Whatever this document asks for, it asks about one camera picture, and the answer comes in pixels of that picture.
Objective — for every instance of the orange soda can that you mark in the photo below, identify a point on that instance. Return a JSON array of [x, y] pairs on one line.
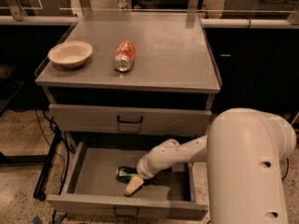
[[124, 57]]

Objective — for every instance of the white horizontal rail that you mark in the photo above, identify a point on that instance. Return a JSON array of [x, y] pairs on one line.
[[207, 23]]

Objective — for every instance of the closed grey top drawer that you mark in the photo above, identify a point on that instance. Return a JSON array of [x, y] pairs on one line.
[[116, 119]]

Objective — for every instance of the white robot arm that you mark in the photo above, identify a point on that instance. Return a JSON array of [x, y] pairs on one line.
[[242, 150]]

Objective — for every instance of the green soda can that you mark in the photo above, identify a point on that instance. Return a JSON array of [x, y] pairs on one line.
[[125, 173]]

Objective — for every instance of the open grey middle drawer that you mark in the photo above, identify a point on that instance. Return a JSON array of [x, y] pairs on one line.
[[92, 187]]

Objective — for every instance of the white bowl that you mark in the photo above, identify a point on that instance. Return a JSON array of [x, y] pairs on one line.
[[71, 54]]

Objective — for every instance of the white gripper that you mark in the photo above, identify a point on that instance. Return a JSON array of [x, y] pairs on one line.
[[144, 170]]

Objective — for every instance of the grey drawer cabinet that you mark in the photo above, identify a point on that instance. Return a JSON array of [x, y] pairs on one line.
[[173, 69]]

